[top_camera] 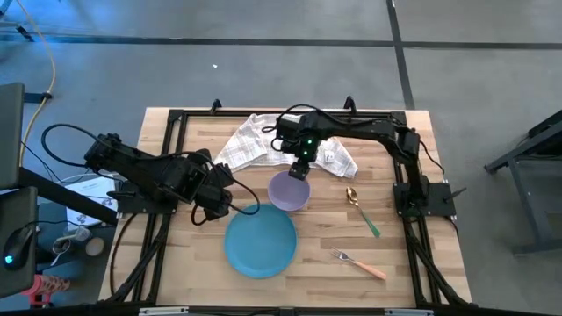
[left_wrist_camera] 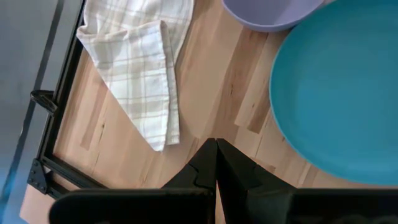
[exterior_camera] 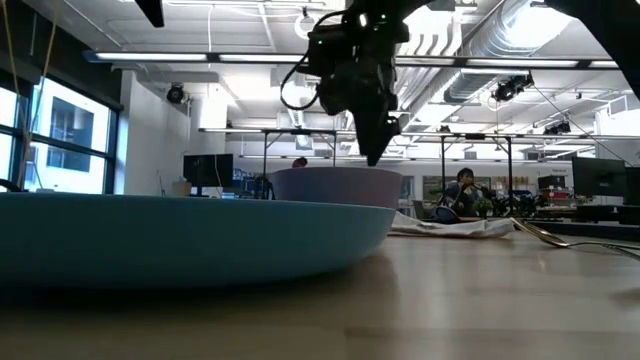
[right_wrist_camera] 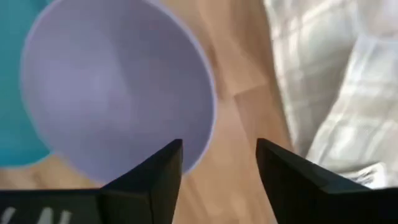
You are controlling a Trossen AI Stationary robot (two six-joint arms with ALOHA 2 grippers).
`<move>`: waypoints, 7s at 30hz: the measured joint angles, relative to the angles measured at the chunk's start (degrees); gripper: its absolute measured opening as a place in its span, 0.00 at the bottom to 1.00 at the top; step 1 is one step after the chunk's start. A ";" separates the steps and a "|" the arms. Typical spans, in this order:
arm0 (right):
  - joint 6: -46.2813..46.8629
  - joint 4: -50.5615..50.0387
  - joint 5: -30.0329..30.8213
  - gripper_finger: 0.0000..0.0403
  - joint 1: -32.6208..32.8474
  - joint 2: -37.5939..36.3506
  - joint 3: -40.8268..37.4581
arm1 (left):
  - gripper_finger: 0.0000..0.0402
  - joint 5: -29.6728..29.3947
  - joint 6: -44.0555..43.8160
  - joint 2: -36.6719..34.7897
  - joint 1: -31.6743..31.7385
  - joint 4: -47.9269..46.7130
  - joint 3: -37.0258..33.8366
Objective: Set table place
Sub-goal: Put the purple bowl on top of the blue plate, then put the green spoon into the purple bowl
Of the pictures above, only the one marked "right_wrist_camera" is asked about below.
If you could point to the white checked cloth napkin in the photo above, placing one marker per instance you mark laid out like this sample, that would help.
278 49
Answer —
339 87

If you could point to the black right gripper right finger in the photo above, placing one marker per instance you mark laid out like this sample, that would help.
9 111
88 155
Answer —
298 193

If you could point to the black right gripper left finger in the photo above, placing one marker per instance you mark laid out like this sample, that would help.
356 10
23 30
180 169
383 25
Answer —
149 193

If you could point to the teal plastic plate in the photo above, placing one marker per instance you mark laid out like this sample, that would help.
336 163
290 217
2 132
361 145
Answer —
12 93

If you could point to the lavender plastic bowl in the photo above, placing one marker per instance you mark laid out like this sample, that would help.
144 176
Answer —
115 87

